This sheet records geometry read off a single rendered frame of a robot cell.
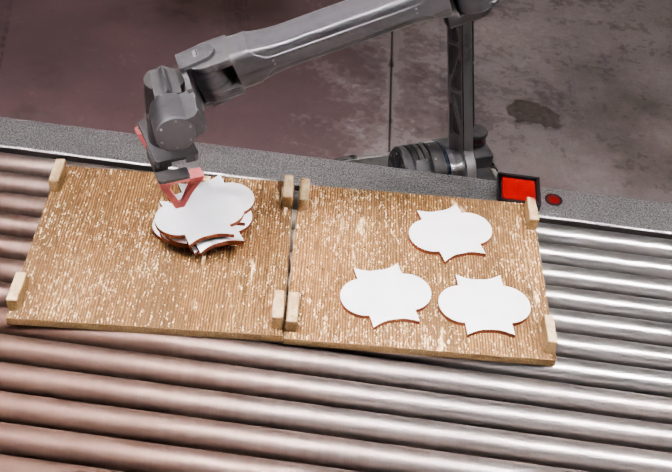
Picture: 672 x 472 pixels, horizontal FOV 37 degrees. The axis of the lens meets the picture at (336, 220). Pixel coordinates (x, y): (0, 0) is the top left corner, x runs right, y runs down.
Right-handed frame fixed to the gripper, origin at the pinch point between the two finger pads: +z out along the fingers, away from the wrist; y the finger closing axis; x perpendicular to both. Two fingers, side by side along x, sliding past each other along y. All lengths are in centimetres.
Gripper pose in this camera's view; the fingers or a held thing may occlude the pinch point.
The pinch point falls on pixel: (170, 182)
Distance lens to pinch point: 154.6
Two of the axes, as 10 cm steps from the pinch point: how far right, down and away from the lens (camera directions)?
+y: 3.9, 6.6, -6.5
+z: -0.7, 7.2, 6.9
